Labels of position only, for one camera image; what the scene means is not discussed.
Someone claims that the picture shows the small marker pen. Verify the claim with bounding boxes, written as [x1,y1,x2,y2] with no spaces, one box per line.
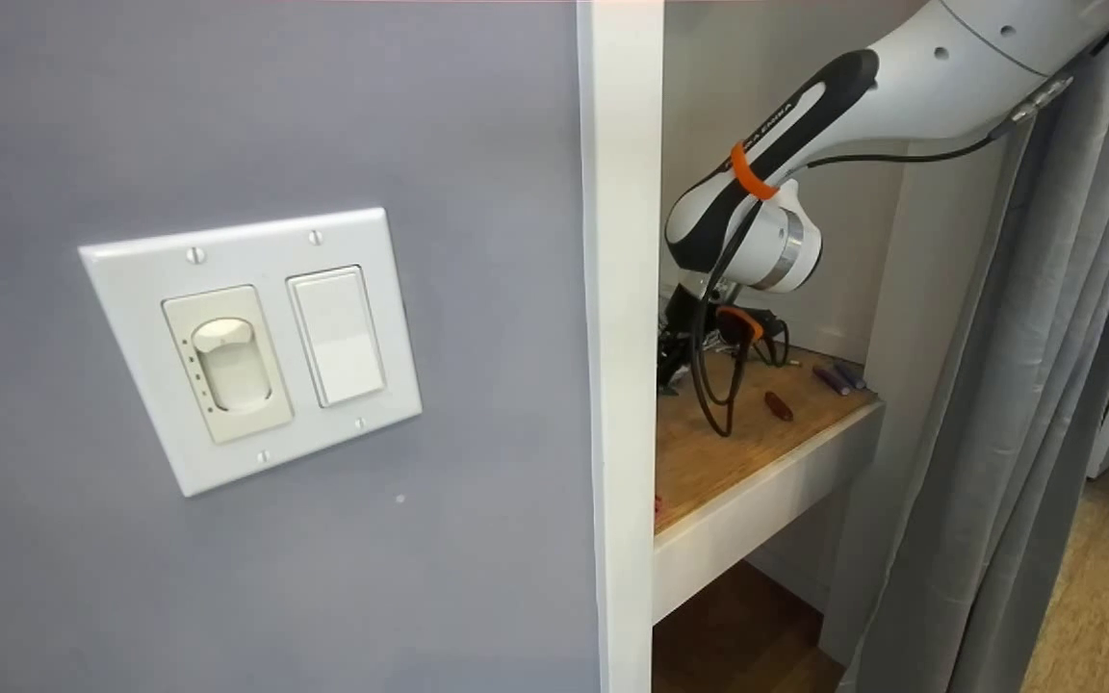
[810,359,868,397]

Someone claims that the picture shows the wooden shelf with white edge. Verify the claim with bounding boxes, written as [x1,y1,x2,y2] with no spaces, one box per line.
[645,342,889,626]

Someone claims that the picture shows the grey curtain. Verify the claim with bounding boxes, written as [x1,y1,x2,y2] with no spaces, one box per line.
[834,12,1109,693]

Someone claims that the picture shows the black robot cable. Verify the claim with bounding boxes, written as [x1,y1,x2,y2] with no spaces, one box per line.
[687,73,1078,441]

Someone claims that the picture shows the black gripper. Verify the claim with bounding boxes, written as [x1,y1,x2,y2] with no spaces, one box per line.
[658,282,721,397]

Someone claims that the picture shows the white light switch plate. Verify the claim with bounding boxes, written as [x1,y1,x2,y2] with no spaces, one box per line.
[72,205,426,499]

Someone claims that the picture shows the red handled scissors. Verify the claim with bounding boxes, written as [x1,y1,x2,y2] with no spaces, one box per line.
[758,386,800,422]

